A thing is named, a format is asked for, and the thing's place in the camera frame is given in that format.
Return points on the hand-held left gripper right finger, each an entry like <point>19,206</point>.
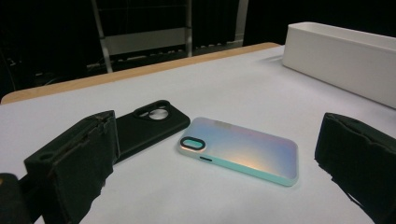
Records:
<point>361,155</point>

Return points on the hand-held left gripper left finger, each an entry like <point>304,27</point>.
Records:
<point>71,161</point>

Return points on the black phone case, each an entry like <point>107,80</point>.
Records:
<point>140,132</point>

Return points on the white plastic bin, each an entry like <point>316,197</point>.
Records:
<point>339,59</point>

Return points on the iridescent phone case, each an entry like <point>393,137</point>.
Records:
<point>243,149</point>

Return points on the white table mat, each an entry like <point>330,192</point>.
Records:
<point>249,93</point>

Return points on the white metal stand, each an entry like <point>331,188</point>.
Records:
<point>146,40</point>

